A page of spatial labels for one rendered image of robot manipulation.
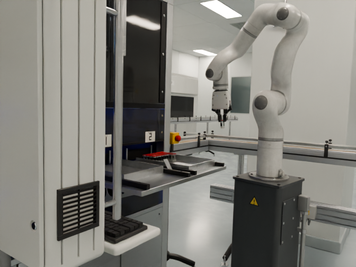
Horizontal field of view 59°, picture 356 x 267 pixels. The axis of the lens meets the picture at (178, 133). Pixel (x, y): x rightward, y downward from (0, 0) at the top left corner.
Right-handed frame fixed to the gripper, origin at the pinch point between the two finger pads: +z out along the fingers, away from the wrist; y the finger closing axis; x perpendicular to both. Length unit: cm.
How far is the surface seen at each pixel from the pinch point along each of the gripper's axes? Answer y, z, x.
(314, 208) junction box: 37, 67, 60
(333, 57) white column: 41, -37, 133
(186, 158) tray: -19.6, 22.3, -8.5
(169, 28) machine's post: -32, -54, 2
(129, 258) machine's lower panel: -41, 73, -40
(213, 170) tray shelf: 2.7, 25.0, -19.0
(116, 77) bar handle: 16, -19, -98
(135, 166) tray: -29, 20, -42
